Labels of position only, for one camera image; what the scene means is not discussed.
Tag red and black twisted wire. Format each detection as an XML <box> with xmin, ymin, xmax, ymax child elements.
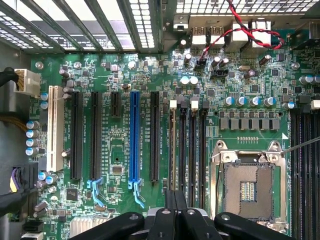
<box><xmin>199</xmin><ymin>0</ymin><xmax>286</xmax><ymax>68</ymax></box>

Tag green motherboard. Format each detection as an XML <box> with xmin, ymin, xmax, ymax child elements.
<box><xmin>29</xmin><ymin>48</ymin><xmax>320</xmax><ymax>240</ymax></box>

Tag white power connector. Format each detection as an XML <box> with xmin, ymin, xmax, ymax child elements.
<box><xmin>13</xmin><ymin>68</ymin><xmax>42</xmax><ymax>98</ymax></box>

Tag silver finned heatsink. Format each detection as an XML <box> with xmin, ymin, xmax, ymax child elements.
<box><xmin>69</xmin><ymin>216</ymin><xmax>112</xmax><ymax>240</ymax></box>

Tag yellow braided wires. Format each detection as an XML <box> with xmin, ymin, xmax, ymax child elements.
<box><xmin>0</xmin><ymin>115</ymin><xmax>28</xmax><ymax>132</ymax></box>

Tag thin metal locking lever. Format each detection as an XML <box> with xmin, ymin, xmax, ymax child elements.
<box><xmin>281</xmin><ymin>136</ymin><xmax>320</xmax><ymax>154</ymax></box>
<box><xmin>214</xmin><ymin>159</ymin><xmax>224</xmax><ymax>218</ymax></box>

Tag thick black cable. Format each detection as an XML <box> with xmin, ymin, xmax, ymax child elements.
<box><xmin>0</xmin><ymin>187</ymin><xmax>38</xmax><ymax>218</ymax></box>

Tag white expansion slot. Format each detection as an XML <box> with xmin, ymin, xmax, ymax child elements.
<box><xmin>47</xmin><ymin>85</ymin><xmax>65</xmax><ymax>173</ymax></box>

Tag CPU socket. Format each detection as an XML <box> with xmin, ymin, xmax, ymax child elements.
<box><xmin>209</xmin><ymin>139</ymin><xmax>287</xmax><ymax>233</ymax></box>

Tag long black expansion slot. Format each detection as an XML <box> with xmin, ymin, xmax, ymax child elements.
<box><xmin>70</xmin><ymin>91</ymin><xmax>84</xmax><ymax>181</ymax></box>
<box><xmin>149</xmin><ymin>91</ymin><xmax>161</xmax><ymax>183</ymax></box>
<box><xmin>86</xmin><ymin>91</ymin><xmax>105</xmax><ymax>210</ymax></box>

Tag short black expansion slot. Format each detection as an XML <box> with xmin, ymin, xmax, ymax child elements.
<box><xmin>110</xmin><ymin>91</ymin><xmax>122</xmax><ymax>118</ymax></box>

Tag blue expansion slot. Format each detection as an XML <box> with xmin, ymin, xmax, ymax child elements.
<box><xmin>127</xmin><ymin>90</ymin><xmax>146</xmax><ymax>210</ymax></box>

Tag black power connector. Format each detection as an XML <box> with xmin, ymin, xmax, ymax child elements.
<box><xmin>9</xmin><ymin>163</ymin><xmax>38</xmax><ymax>195</ymax></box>

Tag open PC case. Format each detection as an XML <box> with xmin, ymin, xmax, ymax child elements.
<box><xmin>0</xmin><ymin>0</ymin><xmax>320</xmax><ymax>240</ymax></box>

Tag black sleeved cable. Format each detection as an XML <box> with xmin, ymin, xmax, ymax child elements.
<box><xmin>0</xmin><ymin>66</ymin><xmax>20</xmax><ymax>88</ymax></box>

